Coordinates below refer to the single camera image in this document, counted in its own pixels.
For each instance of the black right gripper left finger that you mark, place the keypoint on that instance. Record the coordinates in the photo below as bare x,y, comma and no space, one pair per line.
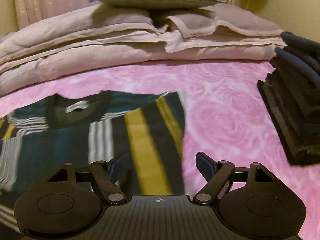
92,184

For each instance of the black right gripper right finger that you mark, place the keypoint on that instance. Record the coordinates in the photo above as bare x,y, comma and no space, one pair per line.
221,175

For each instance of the striped teal yellow sweater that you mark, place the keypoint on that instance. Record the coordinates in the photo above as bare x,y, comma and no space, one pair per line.
147,128

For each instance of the stack of dark folded clothes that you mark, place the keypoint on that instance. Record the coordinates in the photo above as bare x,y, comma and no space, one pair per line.
291,96

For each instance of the folded mauve quilt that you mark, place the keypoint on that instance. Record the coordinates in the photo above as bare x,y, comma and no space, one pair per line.
99,37

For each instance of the pink floral bed sheet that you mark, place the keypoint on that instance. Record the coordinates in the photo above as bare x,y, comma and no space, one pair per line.
226,117

